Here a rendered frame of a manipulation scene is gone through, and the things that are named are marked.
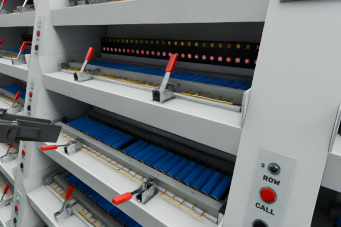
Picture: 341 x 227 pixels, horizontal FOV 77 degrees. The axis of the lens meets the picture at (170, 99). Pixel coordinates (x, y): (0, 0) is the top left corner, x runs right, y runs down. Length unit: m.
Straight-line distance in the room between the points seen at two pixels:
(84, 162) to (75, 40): 0.41
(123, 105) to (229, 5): 0.26
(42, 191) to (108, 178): 0.36
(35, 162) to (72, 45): 0.39
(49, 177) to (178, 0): 0.68
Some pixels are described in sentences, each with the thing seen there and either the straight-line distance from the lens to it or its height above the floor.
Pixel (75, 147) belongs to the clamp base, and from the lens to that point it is 0.63.
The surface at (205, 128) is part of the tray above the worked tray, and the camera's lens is 0.33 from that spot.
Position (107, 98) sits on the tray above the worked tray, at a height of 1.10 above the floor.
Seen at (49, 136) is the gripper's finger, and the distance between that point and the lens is 0.41.
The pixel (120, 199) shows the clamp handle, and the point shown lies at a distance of 0.40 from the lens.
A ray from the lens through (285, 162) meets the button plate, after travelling 0.30.
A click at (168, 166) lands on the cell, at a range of 0.49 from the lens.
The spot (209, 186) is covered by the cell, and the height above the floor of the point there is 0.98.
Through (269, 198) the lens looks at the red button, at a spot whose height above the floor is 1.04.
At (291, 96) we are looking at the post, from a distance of 0.29.
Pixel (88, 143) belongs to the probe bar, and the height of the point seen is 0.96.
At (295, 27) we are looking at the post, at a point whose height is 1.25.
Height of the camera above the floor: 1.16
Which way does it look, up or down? 5 degrees down
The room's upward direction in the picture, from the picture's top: 10 degrees clockwise
